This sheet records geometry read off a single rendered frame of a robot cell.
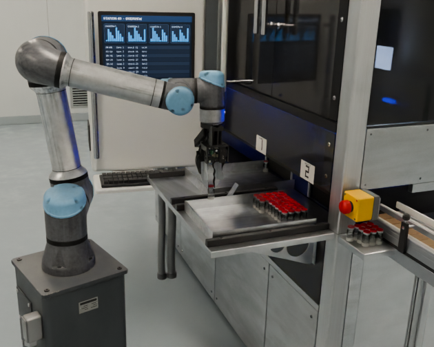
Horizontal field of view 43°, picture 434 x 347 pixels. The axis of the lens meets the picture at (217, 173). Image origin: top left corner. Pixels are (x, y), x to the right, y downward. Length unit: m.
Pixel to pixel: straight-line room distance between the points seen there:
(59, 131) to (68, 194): 0.19
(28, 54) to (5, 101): 5.43
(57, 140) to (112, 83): 0.29
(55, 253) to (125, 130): 0.93
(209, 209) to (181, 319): 1.14
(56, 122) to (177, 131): 0.90
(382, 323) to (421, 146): 0.62
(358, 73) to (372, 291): 0.72
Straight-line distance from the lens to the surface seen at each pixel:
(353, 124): 1.59
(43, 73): 1.49
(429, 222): 1.67
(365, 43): 1.57
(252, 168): 2.24
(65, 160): 1.67
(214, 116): 1.62
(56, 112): 1.64
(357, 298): 1.85
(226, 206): 1.83
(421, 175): 1.81
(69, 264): 1.61
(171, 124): 2.43
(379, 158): 1.69
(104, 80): 1.48
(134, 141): 2.42
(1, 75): 6.89
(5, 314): 3.02
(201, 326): 2.80
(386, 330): 2.02
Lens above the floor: 1.56
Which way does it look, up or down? 18 degrees down
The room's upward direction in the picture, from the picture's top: 2 degrees clockwise
